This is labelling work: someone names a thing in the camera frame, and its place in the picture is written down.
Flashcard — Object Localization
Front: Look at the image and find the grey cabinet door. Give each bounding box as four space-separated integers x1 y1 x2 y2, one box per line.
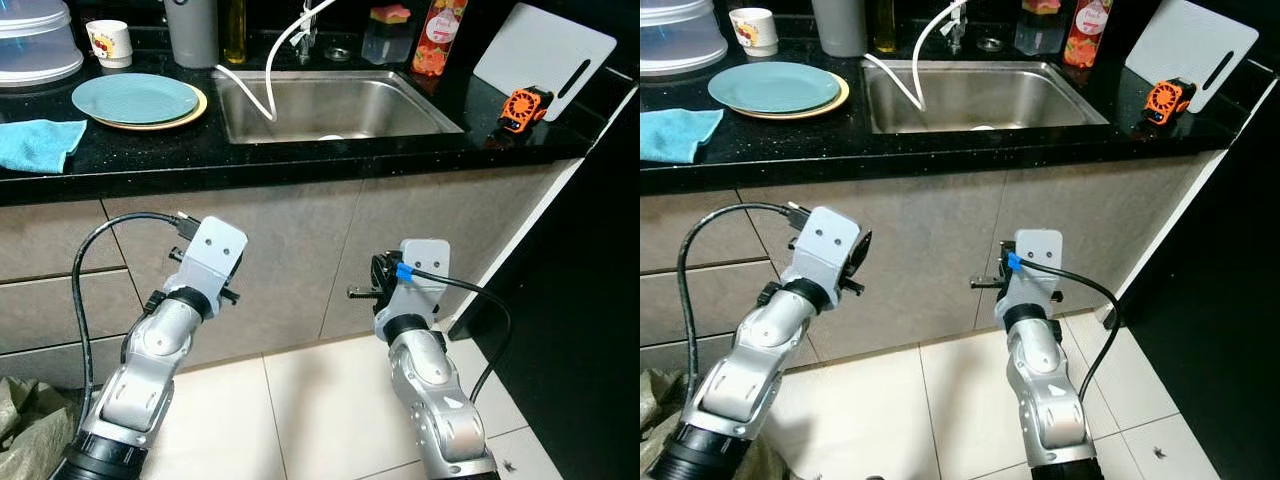
320 160 586 341
100 180 366 366
975 150 1231 331
738 170 1011 361

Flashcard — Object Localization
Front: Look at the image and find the stainless steel sink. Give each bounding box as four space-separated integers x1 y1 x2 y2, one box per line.
212 68 466 146
862 60 1111 136

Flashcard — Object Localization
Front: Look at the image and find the black floor cabinet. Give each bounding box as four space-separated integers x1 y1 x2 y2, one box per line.
450 95 641 480
1100 60 1280 480

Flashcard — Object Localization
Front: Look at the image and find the clear plastic sponge holder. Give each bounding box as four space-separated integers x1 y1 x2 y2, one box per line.
1013 0 1064 56
360 5 413 66

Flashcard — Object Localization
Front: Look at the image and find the teal cloth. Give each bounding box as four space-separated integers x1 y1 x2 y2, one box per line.
640 108 724 164
0 119 88 175

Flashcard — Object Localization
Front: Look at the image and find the peach dish soap bottle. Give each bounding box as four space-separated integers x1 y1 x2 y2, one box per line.
412 0 469 78
1063 0 1114 69

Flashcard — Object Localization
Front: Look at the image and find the chrome faucet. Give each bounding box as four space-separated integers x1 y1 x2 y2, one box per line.
940 5 966 56
293 10 319 66

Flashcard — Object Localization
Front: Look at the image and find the grey cylinder red round logo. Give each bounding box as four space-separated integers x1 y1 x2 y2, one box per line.
810 0 867 58
164 0 219 69

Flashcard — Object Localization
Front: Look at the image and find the yellow oil bottle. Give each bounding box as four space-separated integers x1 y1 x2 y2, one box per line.
868 0 898 54
222 0 248 65

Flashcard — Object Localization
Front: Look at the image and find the green woven sack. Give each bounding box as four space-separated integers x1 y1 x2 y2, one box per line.
0 375 76 480
640 368 791 480

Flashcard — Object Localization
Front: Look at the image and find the white printed cup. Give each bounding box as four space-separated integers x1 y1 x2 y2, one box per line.
86 20 134 69
728 8 780 58

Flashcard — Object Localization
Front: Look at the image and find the white cutting board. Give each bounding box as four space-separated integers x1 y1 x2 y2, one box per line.
472 3 618 123
1125 0 1261 113

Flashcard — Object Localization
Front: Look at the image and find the clear plastic lidded container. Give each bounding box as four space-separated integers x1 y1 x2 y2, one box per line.
640 0 729 76
0 0 84 88

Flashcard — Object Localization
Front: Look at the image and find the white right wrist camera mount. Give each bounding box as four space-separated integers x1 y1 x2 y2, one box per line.
995 228 1064 326
375 238 451 341

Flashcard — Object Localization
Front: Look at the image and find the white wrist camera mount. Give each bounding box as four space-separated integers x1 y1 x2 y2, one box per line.
995 228 1064 326
163 215 249 311
375 238 451 341
785 205 863 301

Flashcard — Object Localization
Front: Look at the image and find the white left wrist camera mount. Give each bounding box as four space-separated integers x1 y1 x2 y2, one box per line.
785 205 863 301
163 215 249 311

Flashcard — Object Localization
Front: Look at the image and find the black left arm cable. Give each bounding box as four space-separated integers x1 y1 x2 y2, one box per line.
677 202 811 401
72 210 201 401

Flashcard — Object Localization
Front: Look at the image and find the white hose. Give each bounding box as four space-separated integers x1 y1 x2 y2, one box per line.
863 0 969 111
215 0 336 123

